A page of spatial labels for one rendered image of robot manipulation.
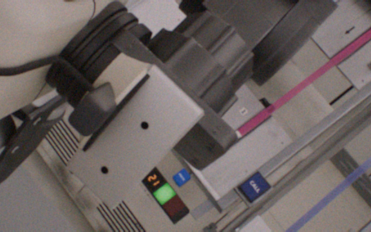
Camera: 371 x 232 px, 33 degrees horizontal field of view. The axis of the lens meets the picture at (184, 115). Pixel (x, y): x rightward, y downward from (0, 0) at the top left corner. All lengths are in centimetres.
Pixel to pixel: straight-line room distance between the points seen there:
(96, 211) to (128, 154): 145
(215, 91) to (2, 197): 71
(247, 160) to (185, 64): 81
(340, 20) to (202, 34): 93
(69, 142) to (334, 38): 89
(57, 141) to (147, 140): 149
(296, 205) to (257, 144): 155
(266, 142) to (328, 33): 28
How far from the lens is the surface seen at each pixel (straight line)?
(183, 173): 124
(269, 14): 53
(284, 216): 270
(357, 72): 137
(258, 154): 127
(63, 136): 191
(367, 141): 320
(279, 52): 53
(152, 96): 43
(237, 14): 51
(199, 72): 46
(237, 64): 49
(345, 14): 141
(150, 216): 177
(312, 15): 56
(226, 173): 126
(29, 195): 116
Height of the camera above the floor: 145
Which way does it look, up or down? 33 degrees down
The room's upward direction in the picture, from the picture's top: 43 degrees clockwise
